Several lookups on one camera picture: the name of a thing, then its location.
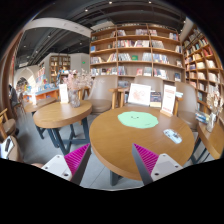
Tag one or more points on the white picture sign card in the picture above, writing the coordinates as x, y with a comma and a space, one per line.
139, 94

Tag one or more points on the beige chair left back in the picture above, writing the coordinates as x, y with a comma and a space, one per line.
103, 93

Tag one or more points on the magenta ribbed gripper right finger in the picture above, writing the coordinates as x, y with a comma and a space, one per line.
152, 166

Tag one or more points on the small round table far left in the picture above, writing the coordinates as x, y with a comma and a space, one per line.
39, 104

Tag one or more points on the distant wooden bookshelf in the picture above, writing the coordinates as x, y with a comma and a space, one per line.
52, 65

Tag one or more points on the vase with flowers right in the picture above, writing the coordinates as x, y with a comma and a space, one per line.
215, 103

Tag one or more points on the white sign on left table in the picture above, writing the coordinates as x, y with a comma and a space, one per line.
63, 93

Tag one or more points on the green round mouse pad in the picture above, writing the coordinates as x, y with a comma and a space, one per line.
141, 120

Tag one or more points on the beige chair right back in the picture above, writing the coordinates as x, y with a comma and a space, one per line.
188, 106

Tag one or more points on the beige chair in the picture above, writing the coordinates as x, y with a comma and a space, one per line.
155, 83
103, 93
188, 106

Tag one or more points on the beige chair middle back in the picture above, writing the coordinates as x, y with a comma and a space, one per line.
155, 83

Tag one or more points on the glass vase with dried flowers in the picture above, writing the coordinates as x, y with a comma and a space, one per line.
75, 82

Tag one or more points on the orange blue display counter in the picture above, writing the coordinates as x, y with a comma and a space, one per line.
54, 92

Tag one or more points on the white menu sign stand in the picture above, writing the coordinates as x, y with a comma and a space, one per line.
168, 100

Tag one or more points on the wooden bookshelf right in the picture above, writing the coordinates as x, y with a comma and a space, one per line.
204, 70

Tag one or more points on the round wooden table front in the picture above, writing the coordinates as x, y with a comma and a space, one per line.
112, 141

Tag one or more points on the large wooden bookshelf centre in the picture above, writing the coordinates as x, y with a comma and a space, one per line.
137, 49

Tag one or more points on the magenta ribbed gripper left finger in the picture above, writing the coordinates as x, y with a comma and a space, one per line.
70, 167

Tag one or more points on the round wooden table right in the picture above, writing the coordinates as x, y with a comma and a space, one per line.
213, 142

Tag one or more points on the dark small book card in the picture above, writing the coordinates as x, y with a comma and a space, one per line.
155, 99

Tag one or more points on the round wooden table left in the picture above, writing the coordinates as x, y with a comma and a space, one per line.
56, 115

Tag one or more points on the round wooden table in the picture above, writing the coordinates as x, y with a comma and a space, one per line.
213, 142
112, 141
56, 115

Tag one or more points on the wooden chair far left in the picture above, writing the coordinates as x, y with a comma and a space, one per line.
7, 126

